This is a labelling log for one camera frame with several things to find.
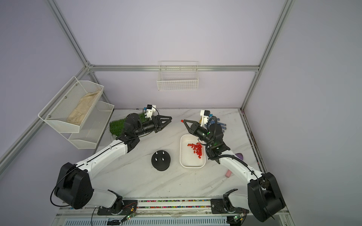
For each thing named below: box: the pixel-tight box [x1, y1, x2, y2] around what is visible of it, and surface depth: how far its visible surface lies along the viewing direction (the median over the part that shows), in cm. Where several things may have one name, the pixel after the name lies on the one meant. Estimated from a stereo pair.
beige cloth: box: [66, 90, 101, 126], surface depth 81 cm
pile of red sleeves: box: [187, 142, 203, 159], surface depth 98 cm
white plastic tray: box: [179, 133, 206, 169], surface depth 95 cm
